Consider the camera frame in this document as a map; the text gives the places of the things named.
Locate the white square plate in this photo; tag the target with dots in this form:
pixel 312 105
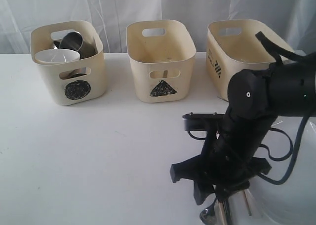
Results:
pixel 294 202

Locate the steel mug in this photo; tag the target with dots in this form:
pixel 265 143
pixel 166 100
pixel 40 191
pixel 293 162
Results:
pixel 78 73
pixel 76 42

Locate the steel table knife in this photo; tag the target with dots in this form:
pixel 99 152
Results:
pixel 223 213

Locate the wooden chopstick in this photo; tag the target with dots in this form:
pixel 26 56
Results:
pixel 243 192

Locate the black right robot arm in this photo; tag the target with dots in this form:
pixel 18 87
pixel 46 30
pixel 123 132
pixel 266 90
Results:
pixel 258 98

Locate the small white bowl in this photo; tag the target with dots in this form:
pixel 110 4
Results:
pixel 56 56

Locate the cream bin with circle mark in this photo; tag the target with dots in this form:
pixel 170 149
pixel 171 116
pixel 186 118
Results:
pixel 74 90

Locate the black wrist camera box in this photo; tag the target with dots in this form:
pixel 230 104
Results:
pixel 201 121

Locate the cream bin with triangle mark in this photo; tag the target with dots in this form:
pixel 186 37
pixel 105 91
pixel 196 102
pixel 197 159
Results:
pixel 162 57

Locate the small steel spoon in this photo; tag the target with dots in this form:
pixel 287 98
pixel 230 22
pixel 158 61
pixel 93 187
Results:
pixel 208 216

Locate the cream bin with square mark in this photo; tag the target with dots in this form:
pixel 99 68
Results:
pixel 232 46

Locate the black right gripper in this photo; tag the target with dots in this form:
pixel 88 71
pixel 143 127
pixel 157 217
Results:
pixel 225 165

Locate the white backdrop curtain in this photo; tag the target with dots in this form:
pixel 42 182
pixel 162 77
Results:
pixel 293 20

